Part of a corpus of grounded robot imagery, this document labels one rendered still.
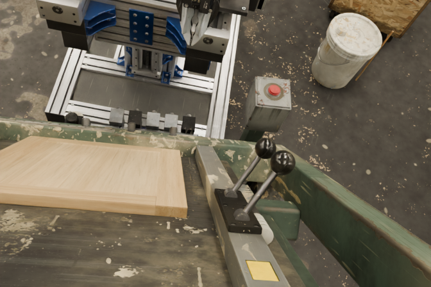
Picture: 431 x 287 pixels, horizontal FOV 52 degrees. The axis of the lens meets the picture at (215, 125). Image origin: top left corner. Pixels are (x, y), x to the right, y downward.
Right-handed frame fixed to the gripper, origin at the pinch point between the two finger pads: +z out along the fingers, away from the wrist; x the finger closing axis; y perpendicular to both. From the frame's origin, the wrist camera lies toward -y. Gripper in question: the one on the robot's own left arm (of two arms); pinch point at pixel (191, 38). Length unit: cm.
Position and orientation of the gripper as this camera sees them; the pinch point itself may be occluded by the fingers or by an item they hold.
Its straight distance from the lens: 98.5
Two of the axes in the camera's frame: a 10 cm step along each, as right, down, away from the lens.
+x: 9.8, 2.0, 0.5
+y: -0.7, 5.4, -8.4
